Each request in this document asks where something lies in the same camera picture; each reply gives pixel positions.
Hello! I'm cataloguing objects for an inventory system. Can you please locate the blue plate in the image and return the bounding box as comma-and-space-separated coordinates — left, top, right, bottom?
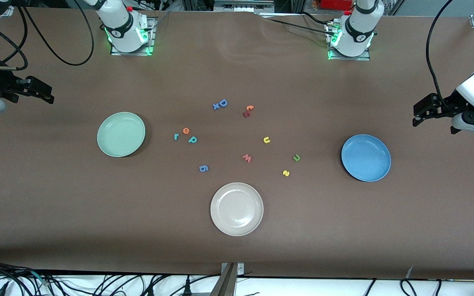
341, 134, 391, 182

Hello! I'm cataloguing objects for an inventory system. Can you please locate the mint green plate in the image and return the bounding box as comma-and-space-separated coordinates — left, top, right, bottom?
97, 112, 146, 157

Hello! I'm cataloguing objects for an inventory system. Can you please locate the red background object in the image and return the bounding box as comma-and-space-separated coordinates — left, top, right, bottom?
321, 0, 353, 11

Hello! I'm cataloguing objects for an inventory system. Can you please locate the beige plate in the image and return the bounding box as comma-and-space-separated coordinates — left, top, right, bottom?
210, 183, 264, 237

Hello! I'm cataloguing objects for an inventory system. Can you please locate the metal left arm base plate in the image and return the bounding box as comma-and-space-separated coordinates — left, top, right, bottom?
327, 23, 371, 61

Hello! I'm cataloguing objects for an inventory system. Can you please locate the black base power cable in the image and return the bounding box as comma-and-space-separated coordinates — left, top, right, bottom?
262, 12, 334, 33

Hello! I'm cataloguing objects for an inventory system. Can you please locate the aluminium profile with bracket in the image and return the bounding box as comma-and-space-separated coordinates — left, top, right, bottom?
210, 262, 245, 296

